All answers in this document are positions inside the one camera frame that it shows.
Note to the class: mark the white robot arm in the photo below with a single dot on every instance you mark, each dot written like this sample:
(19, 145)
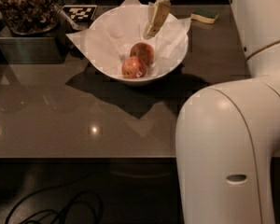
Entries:
(226, 134)

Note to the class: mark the white bowl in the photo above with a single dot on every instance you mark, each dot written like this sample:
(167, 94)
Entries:
(165, 69)

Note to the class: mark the front red apple with sticker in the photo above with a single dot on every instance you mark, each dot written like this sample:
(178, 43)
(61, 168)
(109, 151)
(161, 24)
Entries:
(133, 67)

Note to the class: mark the white paper liner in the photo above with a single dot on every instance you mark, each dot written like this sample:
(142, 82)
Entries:
(115, 38)

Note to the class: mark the yellow green sponge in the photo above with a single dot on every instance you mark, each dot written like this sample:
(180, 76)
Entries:
(204, 16)

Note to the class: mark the black white marker tag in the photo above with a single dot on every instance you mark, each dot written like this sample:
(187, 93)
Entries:
(80, 13)

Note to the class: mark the grey metal box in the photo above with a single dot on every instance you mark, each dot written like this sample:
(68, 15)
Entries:
(48, 48)

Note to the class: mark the glass jar of snacks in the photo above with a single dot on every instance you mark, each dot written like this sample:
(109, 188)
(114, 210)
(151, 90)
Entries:
(29, 17)

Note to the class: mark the metal spoon handle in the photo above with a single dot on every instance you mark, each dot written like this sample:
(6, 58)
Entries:
(74, 25)

